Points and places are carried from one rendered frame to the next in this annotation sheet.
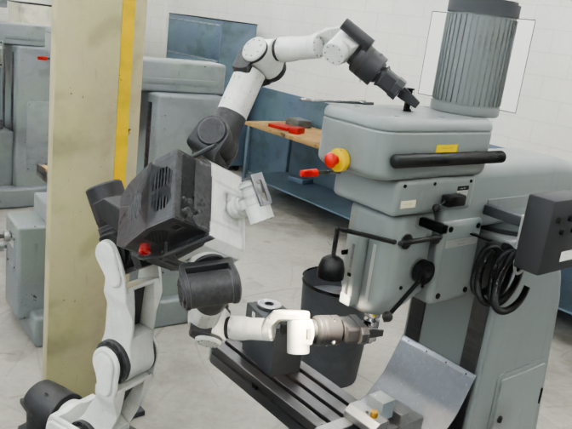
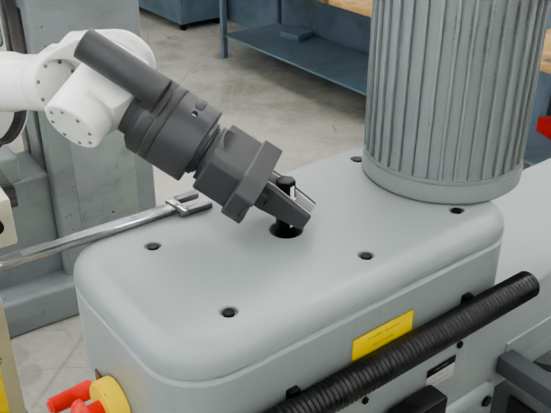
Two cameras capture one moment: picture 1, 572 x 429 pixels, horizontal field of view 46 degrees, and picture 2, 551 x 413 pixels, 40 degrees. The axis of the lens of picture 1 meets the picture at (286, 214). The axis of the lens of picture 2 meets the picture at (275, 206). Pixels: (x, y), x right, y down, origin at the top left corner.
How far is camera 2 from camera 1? 121 cm
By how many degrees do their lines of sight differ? 14
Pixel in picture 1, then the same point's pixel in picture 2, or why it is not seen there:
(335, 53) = (74, 125)
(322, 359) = not seen: hidden behind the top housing
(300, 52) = (17, 102)
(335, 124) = (92, 318)
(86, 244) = not seen: outside the picture
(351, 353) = not seen: hidden behind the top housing
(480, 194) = (487, 345)
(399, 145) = (237, 401)
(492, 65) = (494, 85)
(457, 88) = (412, 143)
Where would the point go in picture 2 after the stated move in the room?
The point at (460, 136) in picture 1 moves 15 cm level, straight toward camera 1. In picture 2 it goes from (419, 290) to (397, 383)
